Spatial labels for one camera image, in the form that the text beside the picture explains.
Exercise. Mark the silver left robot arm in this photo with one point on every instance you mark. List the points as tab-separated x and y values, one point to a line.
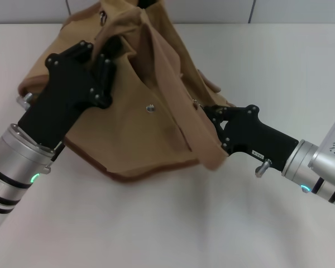
14	162

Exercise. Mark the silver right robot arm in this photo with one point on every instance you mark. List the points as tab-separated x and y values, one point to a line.
301	164

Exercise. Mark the khaki canvas food bag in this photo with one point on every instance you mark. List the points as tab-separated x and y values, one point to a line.
142	139

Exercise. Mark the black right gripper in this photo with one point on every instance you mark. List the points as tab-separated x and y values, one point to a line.
254	134

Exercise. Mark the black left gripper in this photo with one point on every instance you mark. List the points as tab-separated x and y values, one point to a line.
61	97

